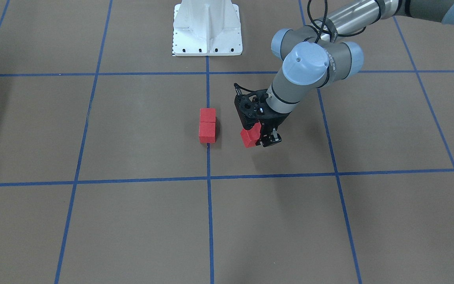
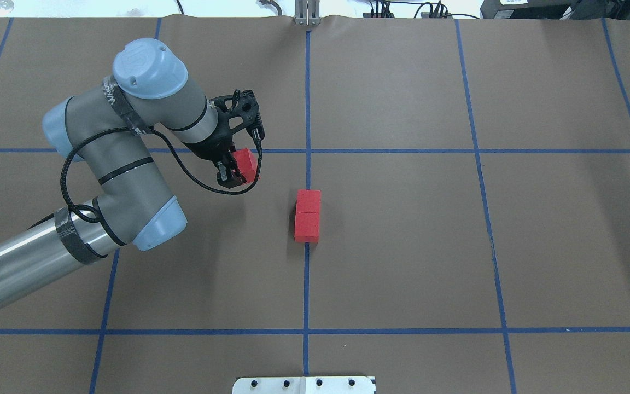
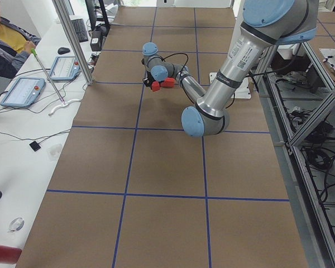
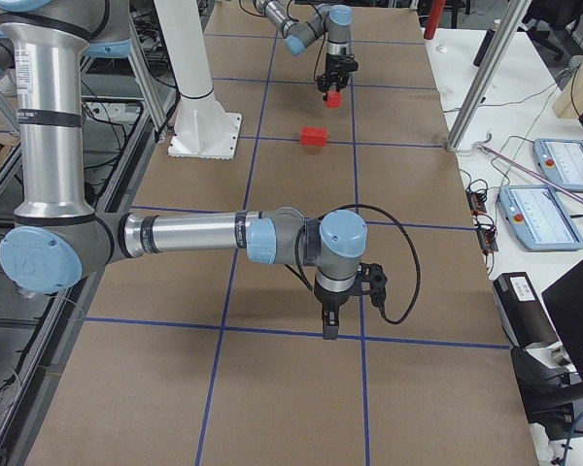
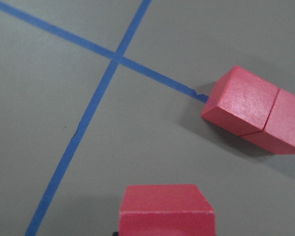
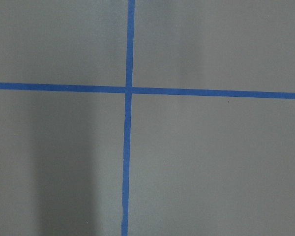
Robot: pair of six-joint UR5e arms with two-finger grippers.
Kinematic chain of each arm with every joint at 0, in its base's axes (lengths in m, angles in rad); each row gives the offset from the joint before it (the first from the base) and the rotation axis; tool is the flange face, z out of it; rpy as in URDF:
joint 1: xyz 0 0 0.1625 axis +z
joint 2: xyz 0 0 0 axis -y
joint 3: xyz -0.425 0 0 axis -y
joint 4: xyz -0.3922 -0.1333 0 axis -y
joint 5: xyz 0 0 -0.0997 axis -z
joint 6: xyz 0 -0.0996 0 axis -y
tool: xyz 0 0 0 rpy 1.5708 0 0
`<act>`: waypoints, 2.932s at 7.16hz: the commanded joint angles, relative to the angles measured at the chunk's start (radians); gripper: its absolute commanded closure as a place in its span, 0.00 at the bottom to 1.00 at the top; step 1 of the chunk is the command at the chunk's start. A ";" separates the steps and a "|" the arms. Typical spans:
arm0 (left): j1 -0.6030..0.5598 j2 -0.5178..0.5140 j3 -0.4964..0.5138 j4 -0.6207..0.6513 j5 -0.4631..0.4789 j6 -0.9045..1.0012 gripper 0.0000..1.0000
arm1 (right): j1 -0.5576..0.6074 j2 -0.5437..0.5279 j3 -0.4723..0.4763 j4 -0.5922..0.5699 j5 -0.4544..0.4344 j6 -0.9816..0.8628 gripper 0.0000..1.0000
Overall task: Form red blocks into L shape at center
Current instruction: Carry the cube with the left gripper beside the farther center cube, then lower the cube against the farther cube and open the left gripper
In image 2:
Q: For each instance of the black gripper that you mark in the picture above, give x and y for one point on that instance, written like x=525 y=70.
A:
x=210 y=149

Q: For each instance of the red block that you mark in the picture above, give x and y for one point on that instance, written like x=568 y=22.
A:
x=308 y=201
x=247 y=164

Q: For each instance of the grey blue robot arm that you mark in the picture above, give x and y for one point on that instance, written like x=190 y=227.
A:
x=113 y=192

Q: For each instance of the black equipment box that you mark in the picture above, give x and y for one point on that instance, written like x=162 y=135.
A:
x=555 y=10

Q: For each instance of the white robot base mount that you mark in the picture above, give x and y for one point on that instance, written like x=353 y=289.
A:
x=305 y=384

